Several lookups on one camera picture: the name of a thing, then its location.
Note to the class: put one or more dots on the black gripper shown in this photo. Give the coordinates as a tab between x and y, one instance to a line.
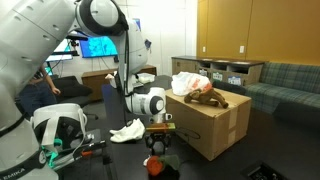
159	138

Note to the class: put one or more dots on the red plush tomato toy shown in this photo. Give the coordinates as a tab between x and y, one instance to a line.
155	165

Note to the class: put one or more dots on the white cloth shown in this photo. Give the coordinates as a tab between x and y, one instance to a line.
130	131

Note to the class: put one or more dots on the brown plush animal toy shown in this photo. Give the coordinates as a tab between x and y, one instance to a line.
205	96

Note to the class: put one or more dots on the white plastic bag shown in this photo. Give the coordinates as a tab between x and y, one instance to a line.
190	82

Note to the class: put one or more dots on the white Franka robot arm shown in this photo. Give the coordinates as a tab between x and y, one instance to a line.
33	50

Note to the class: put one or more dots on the cardboard box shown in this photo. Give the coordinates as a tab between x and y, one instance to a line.
213	130

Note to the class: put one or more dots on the clear plastic container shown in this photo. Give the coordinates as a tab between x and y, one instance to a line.
145	77

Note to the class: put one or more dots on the low wooden sideboard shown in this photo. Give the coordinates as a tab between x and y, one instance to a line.
96	83

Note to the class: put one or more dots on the black office chair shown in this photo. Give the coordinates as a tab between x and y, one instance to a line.
233	88

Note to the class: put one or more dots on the wooden shelf cabinet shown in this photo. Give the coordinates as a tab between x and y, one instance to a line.
213	66

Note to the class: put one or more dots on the black recessed power outlet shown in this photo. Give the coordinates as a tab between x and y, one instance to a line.
263	171

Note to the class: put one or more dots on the black lounge chair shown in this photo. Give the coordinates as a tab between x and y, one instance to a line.
75	88

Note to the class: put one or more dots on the teal green plastic part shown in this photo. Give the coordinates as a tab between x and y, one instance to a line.
53	156

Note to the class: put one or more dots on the white VR headset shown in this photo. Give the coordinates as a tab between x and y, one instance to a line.
58	115

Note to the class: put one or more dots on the person in dark top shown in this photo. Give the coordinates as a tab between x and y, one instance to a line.
36	93

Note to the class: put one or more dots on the teal monitor screen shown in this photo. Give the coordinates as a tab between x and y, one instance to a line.
61	50

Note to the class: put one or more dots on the green plaid couch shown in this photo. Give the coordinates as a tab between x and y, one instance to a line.
286	86

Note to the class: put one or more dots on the yellow wrist camera mount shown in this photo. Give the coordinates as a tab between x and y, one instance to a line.
161	126

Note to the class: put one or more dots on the small wall control panel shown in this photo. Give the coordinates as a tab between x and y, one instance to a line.
147	44

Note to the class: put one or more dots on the white wall socket plate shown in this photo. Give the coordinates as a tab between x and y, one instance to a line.
204	49

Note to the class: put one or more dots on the white wall light switch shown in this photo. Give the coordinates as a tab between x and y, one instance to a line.
241	49

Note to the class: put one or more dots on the black camera on stand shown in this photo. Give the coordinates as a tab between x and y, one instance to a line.
75	41

